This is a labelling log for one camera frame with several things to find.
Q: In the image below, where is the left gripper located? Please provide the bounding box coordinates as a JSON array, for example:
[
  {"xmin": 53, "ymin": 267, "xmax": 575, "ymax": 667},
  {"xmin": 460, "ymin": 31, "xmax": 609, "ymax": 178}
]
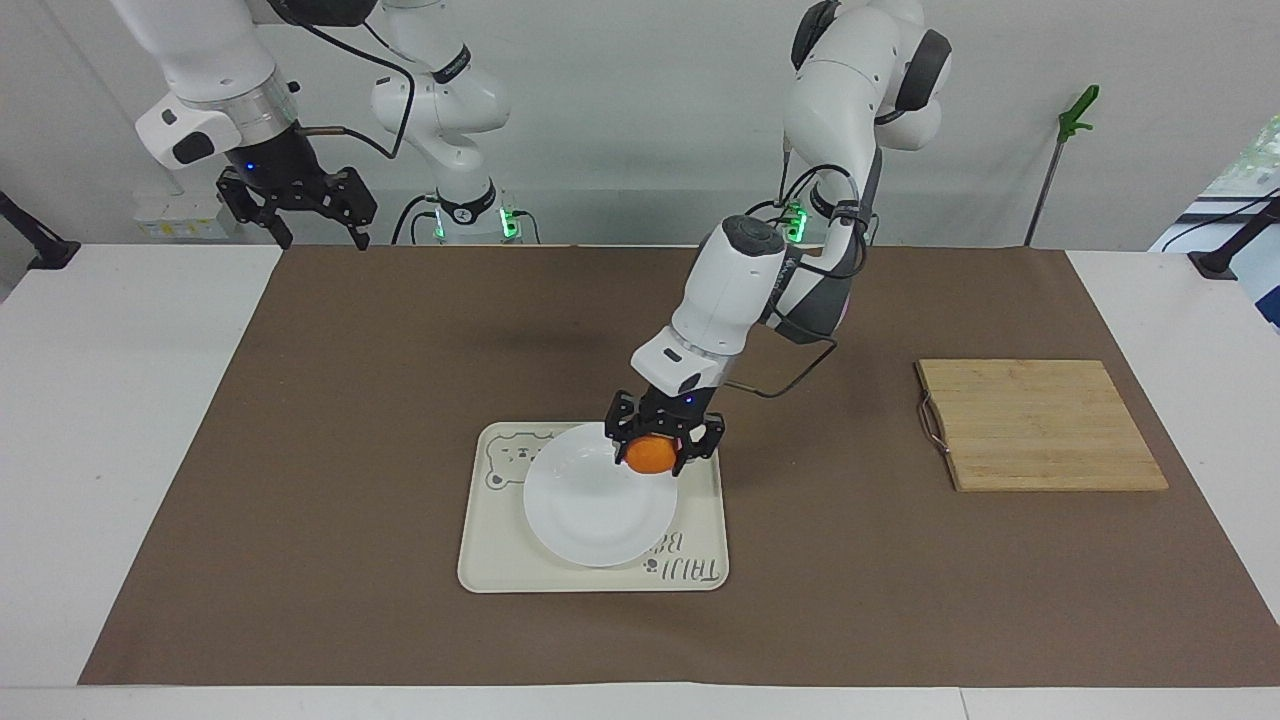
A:
[{"xmin": 603, "ymin": 380, "xmax": 727, "ymax": 477}]

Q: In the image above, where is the white plate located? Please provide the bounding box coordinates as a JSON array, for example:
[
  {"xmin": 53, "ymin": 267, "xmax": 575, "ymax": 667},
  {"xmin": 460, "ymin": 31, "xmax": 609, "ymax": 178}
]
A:
[{"xmin": 523, "ymin": 422, "xmax": 680, "ymax": 569}]

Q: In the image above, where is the pole with green tip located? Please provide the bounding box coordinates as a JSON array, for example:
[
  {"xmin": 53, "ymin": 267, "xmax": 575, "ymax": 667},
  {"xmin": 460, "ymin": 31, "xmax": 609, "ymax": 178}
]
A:
[{"xmin": 1024, "ymin": 84, "xmax": 1101, "ymax": 248}]

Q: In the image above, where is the black stand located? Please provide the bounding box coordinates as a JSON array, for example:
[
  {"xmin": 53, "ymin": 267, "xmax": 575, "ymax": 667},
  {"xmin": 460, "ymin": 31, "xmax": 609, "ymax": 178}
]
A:
[
  {"xmin": 0, "ymin": 190, "xmax": 82, "ymax": 272},
  {"xmin": 1187, "ymin": 195, "xmax": 1280, "ymax": 282}
]

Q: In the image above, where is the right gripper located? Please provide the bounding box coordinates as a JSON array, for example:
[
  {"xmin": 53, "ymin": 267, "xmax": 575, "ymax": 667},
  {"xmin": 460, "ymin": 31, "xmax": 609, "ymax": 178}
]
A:
[{"xmin": 216, "ymin": 124, "xmax": 380, "ymax": 252}]

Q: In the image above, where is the cream tray with bear print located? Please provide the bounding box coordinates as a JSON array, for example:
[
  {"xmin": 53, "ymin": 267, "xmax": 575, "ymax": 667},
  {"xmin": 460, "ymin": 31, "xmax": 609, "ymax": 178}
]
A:
[{"xmin": 457, "ymin": 421, "xmax": 731, "ymax": 595}]

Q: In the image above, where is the bamboo cutting board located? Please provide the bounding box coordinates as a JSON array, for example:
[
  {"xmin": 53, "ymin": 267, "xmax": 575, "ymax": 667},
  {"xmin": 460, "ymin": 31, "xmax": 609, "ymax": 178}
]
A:
[{"xmin": 915, "ymin": 358, "xmax": 1170, "ymax": 494}]

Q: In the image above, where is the orange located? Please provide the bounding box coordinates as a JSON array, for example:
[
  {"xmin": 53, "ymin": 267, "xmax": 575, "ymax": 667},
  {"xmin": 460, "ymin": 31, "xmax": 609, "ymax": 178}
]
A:
[{"xmin": 625, "ymin": 433, "xmax": 680, "ymax": 475}]

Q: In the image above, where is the black cable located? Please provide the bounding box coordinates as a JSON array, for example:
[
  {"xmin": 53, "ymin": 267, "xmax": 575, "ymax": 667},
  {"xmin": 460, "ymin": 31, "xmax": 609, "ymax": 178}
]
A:
[
  {"xmin": 389, "ymin": 194, "xmax": 442, "ymax": 247},
  {"xmin": 722, "ymin": 318, "xmax": 839, "ymax": 400},
  {"xmin": 280, "ymin": 5, "xmax": 418, "ymax": 162}
]

